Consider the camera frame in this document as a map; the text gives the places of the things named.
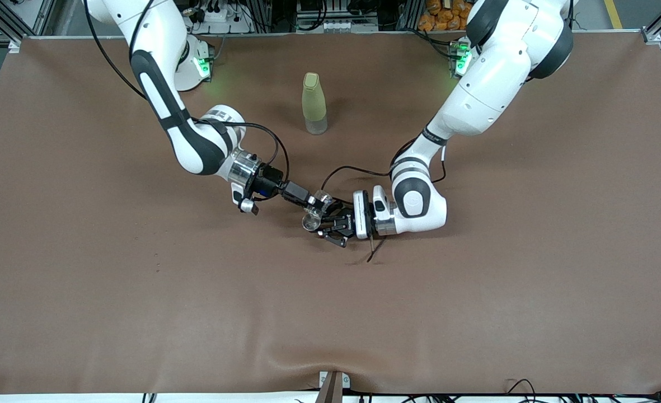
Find small clear glass cup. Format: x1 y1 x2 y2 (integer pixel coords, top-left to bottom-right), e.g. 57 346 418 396
307 190 337 220

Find brown table mat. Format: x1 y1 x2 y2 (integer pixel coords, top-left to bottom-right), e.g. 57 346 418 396
0 31 661 395

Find yellow-green frosted bottle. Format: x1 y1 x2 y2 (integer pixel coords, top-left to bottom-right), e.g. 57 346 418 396
301 72 329 135

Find metal table edge clamp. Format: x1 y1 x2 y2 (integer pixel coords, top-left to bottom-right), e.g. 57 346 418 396
315 371 351 403

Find white power strip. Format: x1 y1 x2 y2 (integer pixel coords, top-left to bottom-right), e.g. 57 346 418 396
182 6 252 34

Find orange snack packets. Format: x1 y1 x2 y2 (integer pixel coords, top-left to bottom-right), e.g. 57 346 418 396
418 0 476 31

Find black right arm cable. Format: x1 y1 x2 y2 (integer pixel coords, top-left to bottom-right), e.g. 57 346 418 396
84 0 292 185

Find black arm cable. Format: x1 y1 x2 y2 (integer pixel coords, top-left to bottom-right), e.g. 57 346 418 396
84 0 292 185
322 140 449 265

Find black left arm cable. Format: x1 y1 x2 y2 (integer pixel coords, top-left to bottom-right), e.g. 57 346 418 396
322 140 449 265

